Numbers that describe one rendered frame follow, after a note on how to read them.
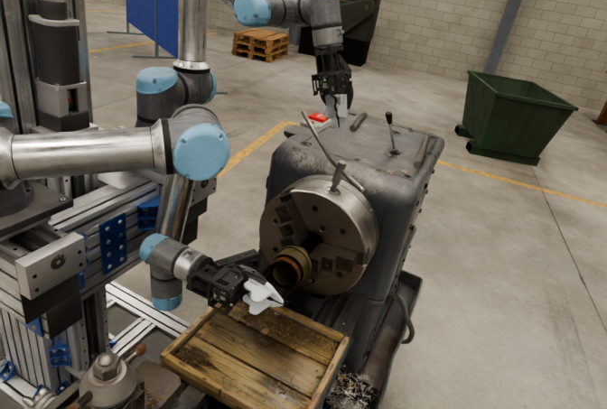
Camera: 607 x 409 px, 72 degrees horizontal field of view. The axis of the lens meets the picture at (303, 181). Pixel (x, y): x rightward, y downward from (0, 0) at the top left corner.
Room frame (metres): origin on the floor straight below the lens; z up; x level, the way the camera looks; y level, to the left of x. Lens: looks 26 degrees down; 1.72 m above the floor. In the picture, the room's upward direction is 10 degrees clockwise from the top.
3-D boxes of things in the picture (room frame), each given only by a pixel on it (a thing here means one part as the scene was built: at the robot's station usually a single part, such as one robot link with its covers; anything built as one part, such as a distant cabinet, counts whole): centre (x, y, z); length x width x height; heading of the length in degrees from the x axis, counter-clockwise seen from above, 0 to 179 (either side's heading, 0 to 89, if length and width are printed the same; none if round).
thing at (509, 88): (5.50, -2.47, 0.43); 1.34 x 0.94 x 0.85; 178
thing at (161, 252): (0.79, 0.29, 1.07); 0.11 x 0.08 x 0.09; 69
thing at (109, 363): (0.41, 0.24, 1.17); 0.04 x 0.04 x 0.03
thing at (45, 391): (0.48, 0.41, 0.95); 0.07 x 0.04 x 0.04; 69
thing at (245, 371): (0.72, 0.03, 0.89); 0.36 x 0.30 x 0.04; 69
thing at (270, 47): (9.06, 1.37, 0.22); 1.25 x 0.86 x 0.44; 169
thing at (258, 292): (0.69, 0.05, 1.10); 0.09 x 0.06 x 0.03; 69
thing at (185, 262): (0.76, 0.22, 1.08); 0.08 x 0.05 x 0.08; 159
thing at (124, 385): (0.41, 0.24, 1.13); 0.08 x 0.08 x 0.03
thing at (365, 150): (1.35, -0.19, 1.06); 0.59 x 0.48 x 0.39; 159
